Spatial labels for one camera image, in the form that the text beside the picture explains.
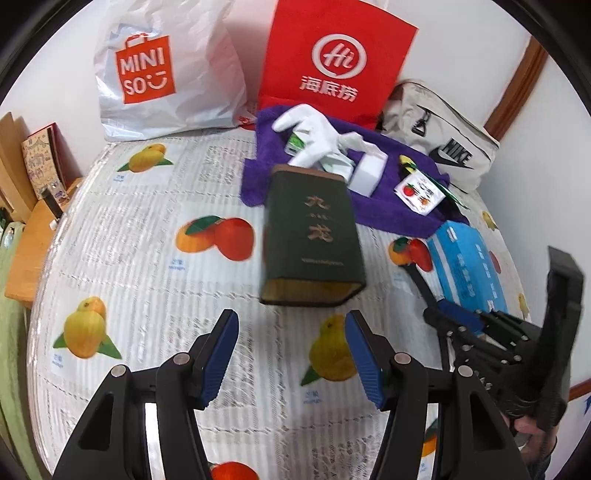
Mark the white plastic shopping bag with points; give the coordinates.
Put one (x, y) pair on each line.
(198, 92)

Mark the small black object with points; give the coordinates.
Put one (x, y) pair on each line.
(51, 203)

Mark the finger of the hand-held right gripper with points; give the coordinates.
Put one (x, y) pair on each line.
(422, 288)
(461, 316)

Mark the purple towel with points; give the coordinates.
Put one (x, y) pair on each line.
(383, 212)

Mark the wooden boards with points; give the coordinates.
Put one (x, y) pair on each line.
(11, 161)

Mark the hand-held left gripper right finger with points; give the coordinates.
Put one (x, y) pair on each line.
(364, 360)

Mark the person's right hand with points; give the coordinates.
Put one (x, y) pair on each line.
(528, 438)

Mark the white packet with green edge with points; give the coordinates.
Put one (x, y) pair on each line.
(337, 167)

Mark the dark tin box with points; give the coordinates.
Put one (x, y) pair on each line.
(309, 230)

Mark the small fruit print packet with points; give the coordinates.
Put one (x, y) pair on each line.
(418, 191)

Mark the wooden door frame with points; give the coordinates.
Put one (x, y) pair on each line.
(517, 87)

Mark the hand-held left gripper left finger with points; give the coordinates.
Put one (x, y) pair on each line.
(221, 360)

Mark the blue tissue pack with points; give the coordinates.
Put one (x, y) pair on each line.
(461, 263)

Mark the pale green cloth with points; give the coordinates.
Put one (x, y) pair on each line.
(11, 346)

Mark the white foam sponge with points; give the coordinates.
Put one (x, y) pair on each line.
(367, 175)

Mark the patterned brown book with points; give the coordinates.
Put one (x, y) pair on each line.
(41, 161)

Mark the wooden nightstand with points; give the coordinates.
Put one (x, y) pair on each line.
(32, 249)

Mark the red paper bag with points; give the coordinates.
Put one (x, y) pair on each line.
(295, 55)

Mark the fruit printed bedsheet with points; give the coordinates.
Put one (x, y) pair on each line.
(138, 258)

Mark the grey shoulder bag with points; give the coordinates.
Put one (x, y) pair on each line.
(443, 124)

